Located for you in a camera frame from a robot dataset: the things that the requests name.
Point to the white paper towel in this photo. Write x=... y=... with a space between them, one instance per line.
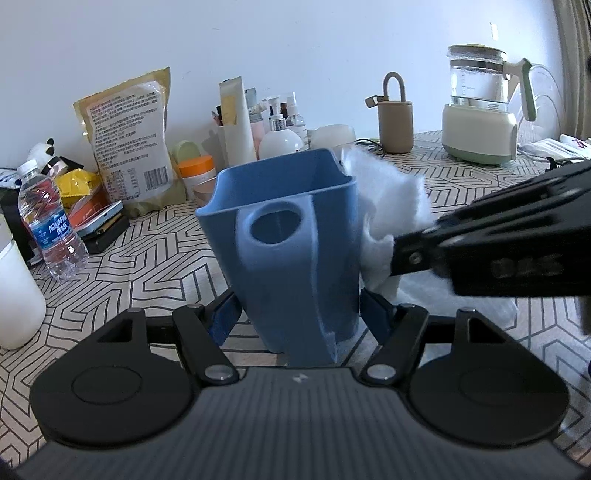
x=392 y=198

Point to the beige curtain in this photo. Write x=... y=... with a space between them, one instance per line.
x=575 y=69

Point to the white cosmetic tube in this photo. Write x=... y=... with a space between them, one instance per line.
x=238 y=124

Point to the panda plush toy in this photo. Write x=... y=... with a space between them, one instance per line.
x=44 y=154

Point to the pink cosmetic bottle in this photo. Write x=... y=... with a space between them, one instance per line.
x=256 y=124

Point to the water bottle with blue label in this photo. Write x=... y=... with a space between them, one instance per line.
x=53 y=226

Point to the beige printed food bag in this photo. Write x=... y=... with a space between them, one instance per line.
x=127 y=143

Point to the geometric patterned tablecloth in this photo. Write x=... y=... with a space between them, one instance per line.
x=138 y=277

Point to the white pump bottle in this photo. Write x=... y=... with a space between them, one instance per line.
x=280 y=141

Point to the yellow snack packet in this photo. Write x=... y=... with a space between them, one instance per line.
x=76 y=184

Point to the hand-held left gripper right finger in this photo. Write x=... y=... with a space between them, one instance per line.
x=375 y=314

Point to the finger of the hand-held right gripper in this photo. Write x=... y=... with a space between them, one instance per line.
x=415 y=251

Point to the silver phone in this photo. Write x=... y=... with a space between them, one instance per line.
x=99 y=219

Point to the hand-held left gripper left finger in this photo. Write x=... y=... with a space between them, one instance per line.
x=226 y=316

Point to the white glass electric kettle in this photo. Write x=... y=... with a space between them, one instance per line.
x=478 y=124

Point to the white pen holder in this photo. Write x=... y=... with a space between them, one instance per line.
x=224 y=147

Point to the black flat box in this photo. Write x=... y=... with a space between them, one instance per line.
x=108 y=235

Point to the white jar with translucent lid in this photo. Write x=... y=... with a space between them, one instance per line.
x=18 y=295

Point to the white round humidifier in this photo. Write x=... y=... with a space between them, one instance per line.
x=332 y=138

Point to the white cloth with red print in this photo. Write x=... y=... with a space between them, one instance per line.
x=554 y=147

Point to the orange flat box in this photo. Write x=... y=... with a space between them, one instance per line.
x=90 y=207

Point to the blue and white packet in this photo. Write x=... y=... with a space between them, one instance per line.
x=8 y=177

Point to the jar with orange lid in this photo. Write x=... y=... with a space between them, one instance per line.
x=197 y=173

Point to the clear spray bottle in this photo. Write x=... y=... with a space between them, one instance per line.
x=298 y=120

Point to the green round lid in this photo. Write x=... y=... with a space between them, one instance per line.
x=187 y=151

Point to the black upright box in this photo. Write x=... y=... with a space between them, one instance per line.
x=14 y=207

